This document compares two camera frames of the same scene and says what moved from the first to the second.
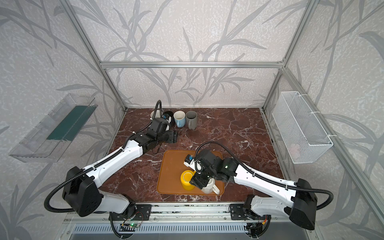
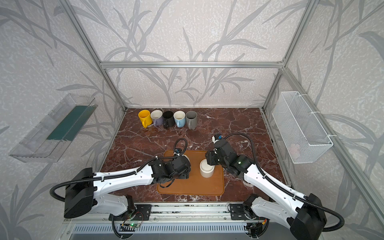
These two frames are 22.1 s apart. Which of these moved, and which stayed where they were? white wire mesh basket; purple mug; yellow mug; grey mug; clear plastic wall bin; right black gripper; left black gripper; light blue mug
Moved: right black gripper; left black gripper; yellow mug
Stayed: purple mug; clear plastic wall bin; grey mug; white wire mesh basket; light blue mug
